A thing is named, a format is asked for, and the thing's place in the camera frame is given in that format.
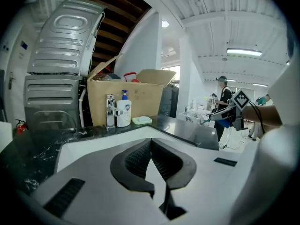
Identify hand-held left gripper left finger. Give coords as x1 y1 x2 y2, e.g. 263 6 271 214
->
110 138 156 198

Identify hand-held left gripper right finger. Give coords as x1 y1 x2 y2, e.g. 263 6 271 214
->
150 138 197 221

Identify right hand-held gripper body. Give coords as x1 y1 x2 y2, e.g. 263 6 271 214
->
212 89 250 131

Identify person's right forearm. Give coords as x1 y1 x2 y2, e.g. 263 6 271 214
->
242 104 283 128

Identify dark hanging clothes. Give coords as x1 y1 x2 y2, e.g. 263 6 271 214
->
158 83 180 118

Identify person's white sleeve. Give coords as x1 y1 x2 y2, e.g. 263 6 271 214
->
267 62 300 127

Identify green soap dish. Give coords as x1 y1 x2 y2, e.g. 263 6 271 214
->
131 116 153 126

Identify long ceiling lamp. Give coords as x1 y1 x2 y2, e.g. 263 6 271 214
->
226 47 263 57

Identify white soap pump bottle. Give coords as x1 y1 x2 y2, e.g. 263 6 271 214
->
116 89 132 128

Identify chrome faucet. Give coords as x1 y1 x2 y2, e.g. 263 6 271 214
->
105 94 124 129

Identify open cardboard box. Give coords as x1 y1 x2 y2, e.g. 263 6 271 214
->
86 53 177 127

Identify red-rimmed container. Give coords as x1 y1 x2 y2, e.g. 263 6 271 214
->
123 72 141 83

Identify red fire extinguisher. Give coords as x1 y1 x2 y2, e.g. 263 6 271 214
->
15 119 28 136

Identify tilted silver washing machine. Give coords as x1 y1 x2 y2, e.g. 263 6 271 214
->
26 0 106 76

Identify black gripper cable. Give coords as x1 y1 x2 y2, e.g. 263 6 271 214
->
248 101 266 135

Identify white floor cable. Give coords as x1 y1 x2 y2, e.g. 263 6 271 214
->
218 138 246 150

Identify white drain hose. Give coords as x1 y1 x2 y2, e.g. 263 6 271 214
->
79 87 86 128

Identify metal door handle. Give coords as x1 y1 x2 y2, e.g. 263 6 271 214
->
8 71 16 90

